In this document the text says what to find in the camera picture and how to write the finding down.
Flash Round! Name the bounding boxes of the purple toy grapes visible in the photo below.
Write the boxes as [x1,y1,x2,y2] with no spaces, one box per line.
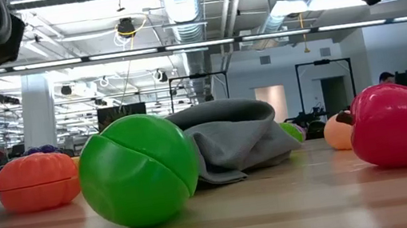
[0,142,70,201]

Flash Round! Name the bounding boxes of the red toy bell pepper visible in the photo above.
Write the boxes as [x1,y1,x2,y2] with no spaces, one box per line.
[331,79,407,179]

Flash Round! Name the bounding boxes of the peach toy fruit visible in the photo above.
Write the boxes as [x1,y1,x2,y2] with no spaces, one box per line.
[320,110,357,154]

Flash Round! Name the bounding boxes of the small green toy fruit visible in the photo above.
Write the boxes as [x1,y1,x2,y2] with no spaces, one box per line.
[277,119,305,146]

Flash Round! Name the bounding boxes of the orange toy pumpkin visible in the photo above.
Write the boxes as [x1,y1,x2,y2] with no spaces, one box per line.
[0,146,85,218]

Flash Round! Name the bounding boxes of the green two-part toy fruit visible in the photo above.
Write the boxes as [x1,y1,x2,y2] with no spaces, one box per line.
[70,106,209,228]

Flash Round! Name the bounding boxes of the white pillar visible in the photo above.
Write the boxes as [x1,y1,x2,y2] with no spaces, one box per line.
[14,70,62,152]

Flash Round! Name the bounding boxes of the black beam with light strips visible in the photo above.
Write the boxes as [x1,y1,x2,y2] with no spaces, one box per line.
[0,6,407,84]

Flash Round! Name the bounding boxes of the potted succulent plant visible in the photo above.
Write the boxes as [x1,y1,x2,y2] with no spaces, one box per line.
[98,108,130,133]

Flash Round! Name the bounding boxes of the black screen panel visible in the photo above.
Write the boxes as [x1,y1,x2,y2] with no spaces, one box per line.
[95,101,150,133]

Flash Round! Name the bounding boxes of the grey cloth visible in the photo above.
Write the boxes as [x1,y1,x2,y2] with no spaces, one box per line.
[164,88,306,192]

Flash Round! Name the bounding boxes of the black frame stand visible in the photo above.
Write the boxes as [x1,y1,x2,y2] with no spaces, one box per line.
[294,55,359,116]
[166,69,232,110]

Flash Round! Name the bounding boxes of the black ceiling device yellow cable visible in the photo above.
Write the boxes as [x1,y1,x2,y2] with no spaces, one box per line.
[114,11,152,41]

